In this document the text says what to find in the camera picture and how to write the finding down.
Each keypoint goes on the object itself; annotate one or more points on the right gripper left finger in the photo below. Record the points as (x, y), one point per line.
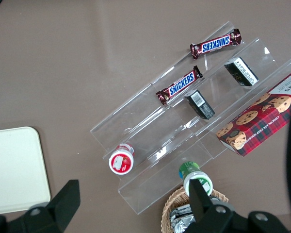
(63, 208)

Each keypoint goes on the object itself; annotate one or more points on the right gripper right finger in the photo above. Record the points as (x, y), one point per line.
(201, 206)

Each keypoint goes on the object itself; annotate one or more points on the oval tan wicker basket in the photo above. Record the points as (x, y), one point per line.
(168, 209)

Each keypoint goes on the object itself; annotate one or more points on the beige plastic serving tray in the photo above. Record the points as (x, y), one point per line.
(14, 170)

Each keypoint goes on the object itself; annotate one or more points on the silver foil packet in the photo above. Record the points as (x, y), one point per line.
(178, 214)
(184, 226)

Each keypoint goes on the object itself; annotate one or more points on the green yogurt cup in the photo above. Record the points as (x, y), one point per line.
(189, 170)

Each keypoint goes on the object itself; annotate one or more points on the red yogurt cup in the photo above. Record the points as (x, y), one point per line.
(121, 161)

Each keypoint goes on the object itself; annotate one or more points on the clear acrylic stepped stand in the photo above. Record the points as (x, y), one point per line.
(160, 136)
(220, 93)

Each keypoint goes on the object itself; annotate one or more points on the small black carton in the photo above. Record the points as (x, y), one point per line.
(199, 104)
(241, 71)

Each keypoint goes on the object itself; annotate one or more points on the red tartan cookie box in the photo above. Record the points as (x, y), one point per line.
(259, 121)

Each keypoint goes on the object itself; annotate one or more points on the brown Snickers bar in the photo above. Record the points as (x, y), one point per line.
(215, 43)
(179, 85)

